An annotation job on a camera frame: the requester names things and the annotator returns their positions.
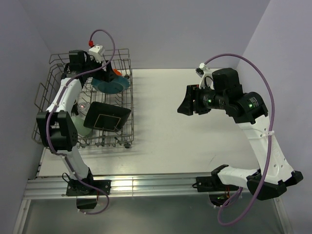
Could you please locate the purple under-table cable loop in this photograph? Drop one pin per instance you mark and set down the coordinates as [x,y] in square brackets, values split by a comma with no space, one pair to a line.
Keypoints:
[97,207]

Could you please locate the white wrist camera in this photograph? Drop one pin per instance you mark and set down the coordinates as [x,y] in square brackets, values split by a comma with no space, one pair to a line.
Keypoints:
[205,75]
[96,51]

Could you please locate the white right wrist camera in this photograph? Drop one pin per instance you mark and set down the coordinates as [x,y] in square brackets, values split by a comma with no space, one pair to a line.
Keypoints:
[205,75]

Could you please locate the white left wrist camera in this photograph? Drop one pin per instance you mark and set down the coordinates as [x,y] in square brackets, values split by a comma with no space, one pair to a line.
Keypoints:
[96,51]

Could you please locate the grey wire dish rack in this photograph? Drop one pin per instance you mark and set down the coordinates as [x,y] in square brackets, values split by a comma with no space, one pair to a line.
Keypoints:
[47,91]

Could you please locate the aluminium table front rail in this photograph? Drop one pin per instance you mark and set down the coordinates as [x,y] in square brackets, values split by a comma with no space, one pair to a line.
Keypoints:
[121,186]

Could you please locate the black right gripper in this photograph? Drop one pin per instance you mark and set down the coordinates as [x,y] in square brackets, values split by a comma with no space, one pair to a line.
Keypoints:
[187,106]

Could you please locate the orange bowl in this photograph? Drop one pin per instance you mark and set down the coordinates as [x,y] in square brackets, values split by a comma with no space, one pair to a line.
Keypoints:
[117,72]

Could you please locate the light green cup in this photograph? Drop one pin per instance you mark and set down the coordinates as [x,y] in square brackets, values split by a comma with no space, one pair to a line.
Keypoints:
[79,125]

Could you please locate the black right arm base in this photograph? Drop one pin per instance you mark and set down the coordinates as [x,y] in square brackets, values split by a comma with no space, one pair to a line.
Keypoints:
[212,183]

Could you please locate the black square floral plate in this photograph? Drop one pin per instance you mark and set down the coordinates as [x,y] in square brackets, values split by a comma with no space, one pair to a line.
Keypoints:
[107,117]

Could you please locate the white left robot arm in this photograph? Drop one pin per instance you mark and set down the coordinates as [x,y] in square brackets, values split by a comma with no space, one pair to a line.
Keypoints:
[56,128]

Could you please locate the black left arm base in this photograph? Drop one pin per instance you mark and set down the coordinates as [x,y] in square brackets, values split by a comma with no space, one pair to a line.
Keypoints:
[88,195]

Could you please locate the teal round plate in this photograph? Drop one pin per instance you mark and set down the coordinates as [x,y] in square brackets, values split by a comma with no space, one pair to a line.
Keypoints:
[117,85]

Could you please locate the clear drinking glass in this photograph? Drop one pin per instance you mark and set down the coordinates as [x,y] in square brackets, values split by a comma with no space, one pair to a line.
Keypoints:
[83,108]

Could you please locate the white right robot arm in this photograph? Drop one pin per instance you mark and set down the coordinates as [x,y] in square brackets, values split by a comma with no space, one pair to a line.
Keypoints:
[221,90]

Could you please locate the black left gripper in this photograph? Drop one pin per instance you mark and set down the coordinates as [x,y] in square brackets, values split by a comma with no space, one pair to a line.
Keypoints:
[109,74]

